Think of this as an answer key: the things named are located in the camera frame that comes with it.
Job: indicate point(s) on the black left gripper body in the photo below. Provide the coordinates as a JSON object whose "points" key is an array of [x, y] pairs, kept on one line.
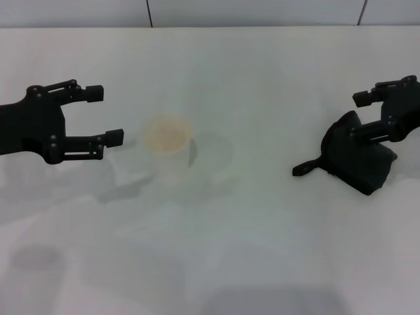
{"points": [[29, 128]]}

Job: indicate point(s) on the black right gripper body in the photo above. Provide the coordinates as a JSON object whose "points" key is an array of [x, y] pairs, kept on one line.
{"points": [[405, 111]]}

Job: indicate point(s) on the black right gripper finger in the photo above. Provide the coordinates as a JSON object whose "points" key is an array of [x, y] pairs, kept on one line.
{"points": [[362, 98], [370, 133]]}

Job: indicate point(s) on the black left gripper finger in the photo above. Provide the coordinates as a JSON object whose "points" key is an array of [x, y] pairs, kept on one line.
{"points": [[115, 138], [95, 93]]}

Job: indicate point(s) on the dark blue rag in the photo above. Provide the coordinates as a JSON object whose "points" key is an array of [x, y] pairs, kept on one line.
{"points": [[357, 164]]}

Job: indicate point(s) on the white paper cup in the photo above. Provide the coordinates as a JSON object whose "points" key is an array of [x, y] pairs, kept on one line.
{"points": [[167, 134]]}

